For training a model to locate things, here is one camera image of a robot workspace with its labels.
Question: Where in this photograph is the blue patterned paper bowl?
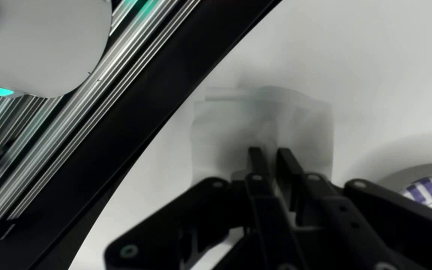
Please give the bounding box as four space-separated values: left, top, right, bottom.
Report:
378 162 432 221

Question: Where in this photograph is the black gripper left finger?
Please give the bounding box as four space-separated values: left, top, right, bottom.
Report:
102 146 297 270

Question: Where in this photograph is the aluminium robot stand frame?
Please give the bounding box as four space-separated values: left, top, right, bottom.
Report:
0 0 189 228

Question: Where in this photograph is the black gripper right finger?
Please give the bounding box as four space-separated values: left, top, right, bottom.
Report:
274 147 432 270

